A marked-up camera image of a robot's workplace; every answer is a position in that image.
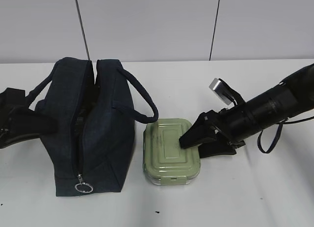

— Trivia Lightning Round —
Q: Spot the green lidded lunch box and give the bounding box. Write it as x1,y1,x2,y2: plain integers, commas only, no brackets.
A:
143,118,201,185

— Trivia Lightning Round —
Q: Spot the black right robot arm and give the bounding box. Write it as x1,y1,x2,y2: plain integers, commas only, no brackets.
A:
179,65,314,158

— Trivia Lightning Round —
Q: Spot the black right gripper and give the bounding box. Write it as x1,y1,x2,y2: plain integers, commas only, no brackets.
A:
179,110,245,158

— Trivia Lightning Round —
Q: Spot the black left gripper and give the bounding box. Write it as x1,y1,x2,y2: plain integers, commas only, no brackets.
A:
0,88,57,149

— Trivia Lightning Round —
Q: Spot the dark blue lunch bag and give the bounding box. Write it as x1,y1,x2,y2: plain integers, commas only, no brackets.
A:
27,57,158,197

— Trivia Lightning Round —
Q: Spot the silver zipper pull ring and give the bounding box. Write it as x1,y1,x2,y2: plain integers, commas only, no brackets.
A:
75,173,94,195

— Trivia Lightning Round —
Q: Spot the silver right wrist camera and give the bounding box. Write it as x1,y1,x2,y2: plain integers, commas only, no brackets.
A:
209,78,245,106

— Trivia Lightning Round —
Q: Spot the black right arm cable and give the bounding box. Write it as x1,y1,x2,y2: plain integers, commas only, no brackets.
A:
257,115,314,153

